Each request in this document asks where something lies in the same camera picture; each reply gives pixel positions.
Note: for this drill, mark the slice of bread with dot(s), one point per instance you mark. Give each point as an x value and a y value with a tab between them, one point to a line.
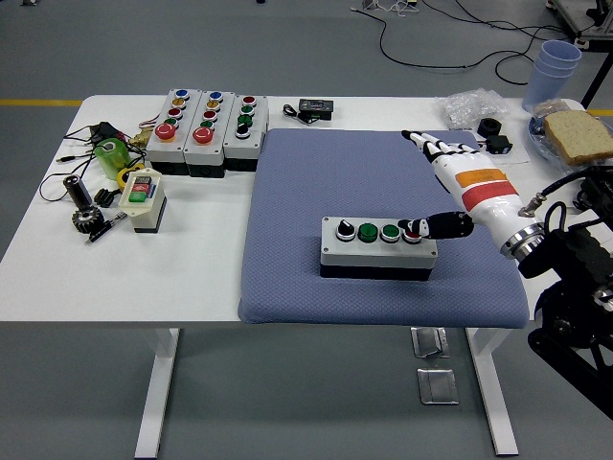
582	136

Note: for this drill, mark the metal floor socket plate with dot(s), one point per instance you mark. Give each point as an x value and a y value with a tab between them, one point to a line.
431	342
438	385

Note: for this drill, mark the black power adapter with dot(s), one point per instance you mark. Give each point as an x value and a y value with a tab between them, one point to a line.
107	131

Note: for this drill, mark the black pen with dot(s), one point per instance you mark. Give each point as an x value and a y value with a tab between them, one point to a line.
103	231

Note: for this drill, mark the grey four-button control box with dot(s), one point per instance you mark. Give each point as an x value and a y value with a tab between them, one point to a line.
373	254
242	146

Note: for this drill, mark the small black block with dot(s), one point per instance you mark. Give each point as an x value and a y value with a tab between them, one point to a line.
499	144

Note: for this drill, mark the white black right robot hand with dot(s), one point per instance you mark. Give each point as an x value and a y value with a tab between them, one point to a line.
483	191

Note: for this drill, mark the large black gear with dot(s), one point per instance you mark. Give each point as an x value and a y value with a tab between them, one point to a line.
88	221

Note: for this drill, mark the brass fitting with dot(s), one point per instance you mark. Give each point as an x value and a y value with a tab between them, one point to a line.
141	140

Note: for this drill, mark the black digital meter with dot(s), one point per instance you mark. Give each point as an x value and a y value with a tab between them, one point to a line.
317	108

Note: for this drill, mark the white table leg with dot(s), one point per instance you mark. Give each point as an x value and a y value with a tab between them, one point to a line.
493	383
160	383

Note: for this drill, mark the black metal cylinder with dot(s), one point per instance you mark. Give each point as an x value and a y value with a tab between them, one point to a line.
79	191

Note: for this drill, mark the blue-grey quilted mat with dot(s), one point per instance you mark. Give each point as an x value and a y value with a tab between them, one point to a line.
335	182

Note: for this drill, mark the clear plastic bag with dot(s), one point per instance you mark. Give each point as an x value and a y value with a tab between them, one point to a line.
471	108

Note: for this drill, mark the blue plate in plastic wrap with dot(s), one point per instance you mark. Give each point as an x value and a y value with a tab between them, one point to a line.
538	139

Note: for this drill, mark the white paper sheet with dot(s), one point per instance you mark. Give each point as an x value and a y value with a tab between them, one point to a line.
519	154

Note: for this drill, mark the green tape roll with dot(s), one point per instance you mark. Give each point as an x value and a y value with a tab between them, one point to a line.
117	160

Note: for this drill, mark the stack of blue cups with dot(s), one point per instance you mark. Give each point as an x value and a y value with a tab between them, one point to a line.
546	81

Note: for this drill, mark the metal frame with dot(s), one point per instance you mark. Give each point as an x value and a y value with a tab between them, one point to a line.
570	14

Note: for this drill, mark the yellow tape roll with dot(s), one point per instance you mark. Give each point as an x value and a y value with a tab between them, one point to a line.
122	178

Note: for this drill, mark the black device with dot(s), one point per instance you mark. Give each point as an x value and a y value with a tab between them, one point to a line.
594	189

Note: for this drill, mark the grey five-button emergency-stop box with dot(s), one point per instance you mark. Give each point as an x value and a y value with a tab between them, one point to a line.
160	151
201	153

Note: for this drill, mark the small white red-green switch box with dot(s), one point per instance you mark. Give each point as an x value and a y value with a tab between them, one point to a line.
143	211

